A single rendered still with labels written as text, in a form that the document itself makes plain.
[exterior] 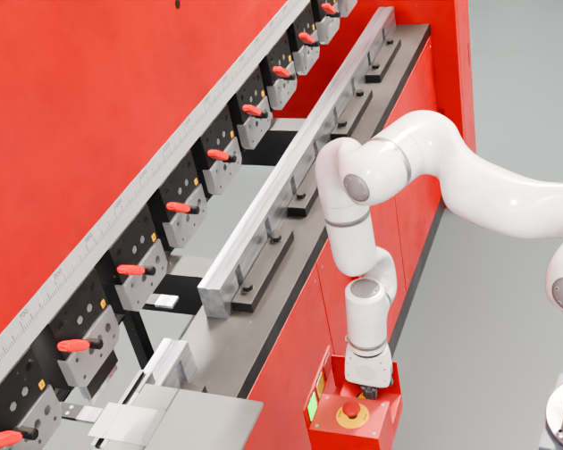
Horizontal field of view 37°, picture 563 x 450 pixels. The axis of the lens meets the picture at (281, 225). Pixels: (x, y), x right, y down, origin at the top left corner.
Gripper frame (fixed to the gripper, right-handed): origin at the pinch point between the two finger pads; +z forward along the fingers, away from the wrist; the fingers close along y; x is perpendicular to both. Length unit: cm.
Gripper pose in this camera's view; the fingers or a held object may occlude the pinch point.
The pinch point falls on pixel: (370, 392)
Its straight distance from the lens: 196.4
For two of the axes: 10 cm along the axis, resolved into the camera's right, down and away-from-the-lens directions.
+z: 1.0, 8.0, 5.9
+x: 3.1, -5.9, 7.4
